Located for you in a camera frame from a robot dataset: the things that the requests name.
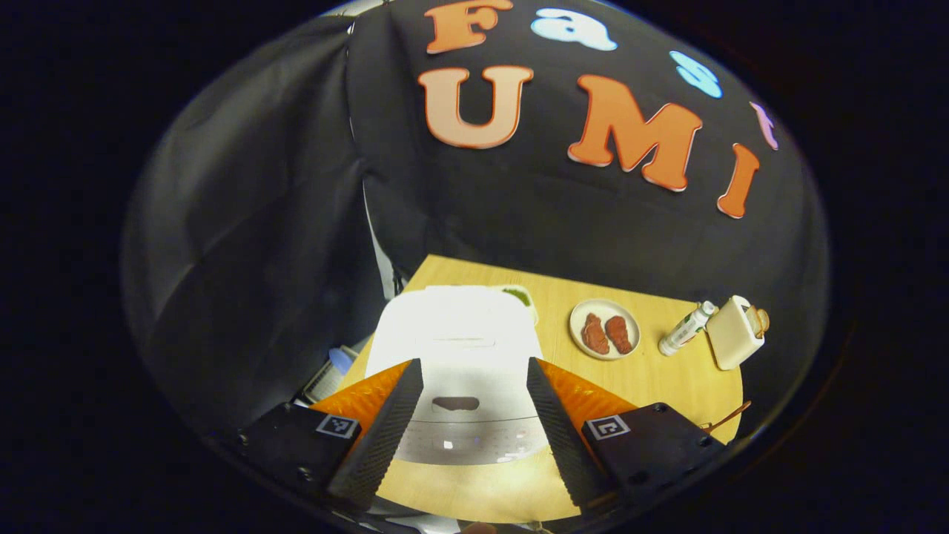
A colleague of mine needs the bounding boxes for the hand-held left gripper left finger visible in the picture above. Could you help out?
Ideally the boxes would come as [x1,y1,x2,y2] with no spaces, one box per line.
[237,358,425,512]

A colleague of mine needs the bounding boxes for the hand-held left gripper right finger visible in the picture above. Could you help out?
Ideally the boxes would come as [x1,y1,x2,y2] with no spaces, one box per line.
[526,357,731,514]

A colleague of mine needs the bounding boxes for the white rice cooker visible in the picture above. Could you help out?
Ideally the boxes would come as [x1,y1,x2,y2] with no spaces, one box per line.
[363,285,551,467]

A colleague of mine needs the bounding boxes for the cream chopstick holder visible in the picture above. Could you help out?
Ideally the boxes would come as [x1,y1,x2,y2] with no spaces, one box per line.
[704,295,770,371]

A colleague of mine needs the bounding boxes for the red meat piece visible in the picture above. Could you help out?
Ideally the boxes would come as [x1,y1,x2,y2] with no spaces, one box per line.
[581,312,610,355]
[604,315,634,355]

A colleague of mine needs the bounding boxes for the white round plate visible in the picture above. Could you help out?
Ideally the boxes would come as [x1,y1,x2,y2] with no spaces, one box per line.
[569,298,641,361]

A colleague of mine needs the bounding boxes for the small dish green contents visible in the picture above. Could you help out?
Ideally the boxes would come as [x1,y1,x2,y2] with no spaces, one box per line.
[501,285,539,326]

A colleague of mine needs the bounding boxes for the white bottle green label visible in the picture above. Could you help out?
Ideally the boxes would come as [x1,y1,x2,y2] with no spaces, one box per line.
[658,300,718,357]

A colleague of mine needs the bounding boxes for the thin brown wooden stick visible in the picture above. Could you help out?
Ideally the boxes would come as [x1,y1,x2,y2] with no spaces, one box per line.
[701,400,752,433]

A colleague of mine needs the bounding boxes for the black backdrop cloth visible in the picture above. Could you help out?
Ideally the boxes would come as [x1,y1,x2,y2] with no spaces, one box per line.
[122,0,831,446]

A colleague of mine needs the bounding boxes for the grey wire basket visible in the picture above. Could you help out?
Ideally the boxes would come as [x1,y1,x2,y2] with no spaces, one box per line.
[304,360,343,405]

